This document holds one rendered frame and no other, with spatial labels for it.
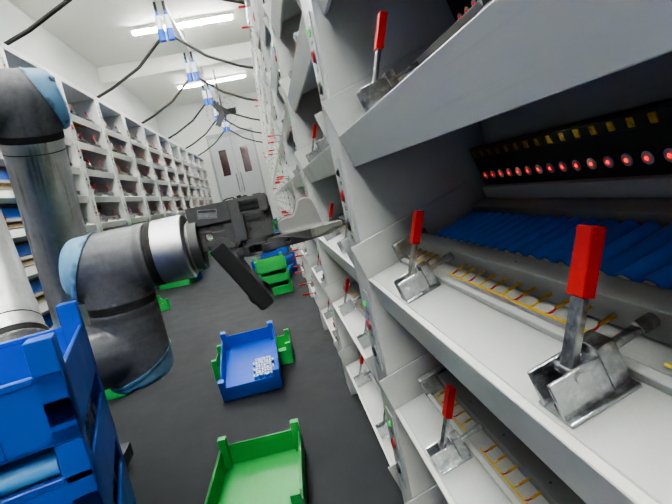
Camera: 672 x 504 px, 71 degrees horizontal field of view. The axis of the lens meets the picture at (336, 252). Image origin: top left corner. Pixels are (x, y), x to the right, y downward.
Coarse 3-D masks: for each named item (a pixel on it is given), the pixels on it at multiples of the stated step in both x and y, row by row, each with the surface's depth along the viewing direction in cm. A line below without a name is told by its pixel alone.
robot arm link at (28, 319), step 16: (0, 208) 73; (0, 224) 69; (0, 240) 67; (0, 256) 65; (16, 256) 68; (0, 272) 63; (16, 272) 65; (0, 288) 62; (16, 288) 63; (0, 304) 60; (16, 304) 61; (32, 304) 63; (0, 320) 59; (16, 320) 60; (32, 320) 61; (0, 336) 58; (16, 336) 58
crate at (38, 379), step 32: (64, 320) 50; (0, 352) 49; (32, 352) 34; (64, 352) 52; (0, 384) 49; (32, 384) 34; (64, 384) 35; (0, 416) 33; (32, 416) 34; (64, 416) 35; (0, 448) 33; (32, 448) 34
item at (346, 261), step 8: (336, 208) 134; (320, 216) 133; (328, 216) 134; (336, 216) 132; (320, 240) 128; (336, 240) 111; (344, 240) 74; (328, 248) 113; (336, 248) 101; (344, 248) 74; (336, 256) 101; (344, 256) 88; (352, 256) 74; (344, 264) 92; (352, 264) 79; (352, 272) 84
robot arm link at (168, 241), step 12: (180, 216) 64; (156, 228) 62; (168, 228) 62; (180, 228) 62; (156, 240) 61; (168, 240) 61; (180, 240) 62; (156, 252) 61; (168, 252) 61; (180, 252) 62; (156, 264) 61; (168, 264) 62; (180, 264) 62; (192, 264) 64; (168, 276) 63; (180, 276) 64; (192, 276) 65
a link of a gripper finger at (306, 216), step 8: (304, 200) 65; (296, 208) 65; (304, 208) 66; (312, 208) 66; (296, 216) 66; (304, 216) 66; (312, 216) 66; (280, 224) 65; (288, 224) 65; (296, 224) 66; (304, 224) 66; (312, 224) 66; (320, 224) 66; (328, 224) 66; (336, 224) 67; (280, 232) 65; (288, 232) 65; (312, 232) 65; (320, 232) 66; (328, 232) 67
